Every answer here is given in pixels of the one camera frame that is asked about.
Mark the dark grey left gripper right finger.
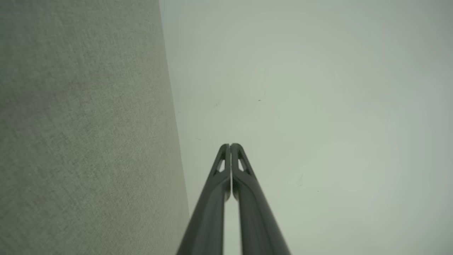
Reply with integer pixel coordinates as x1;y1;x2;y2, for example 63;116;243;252
231;143;292;255

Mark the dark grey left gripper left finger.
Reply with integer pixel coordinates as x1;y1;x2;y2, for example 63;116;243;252
176;143;231;255

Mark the grey fabric sofa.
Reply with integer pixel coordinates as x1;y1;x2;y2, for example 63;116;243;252
0;0;190;255

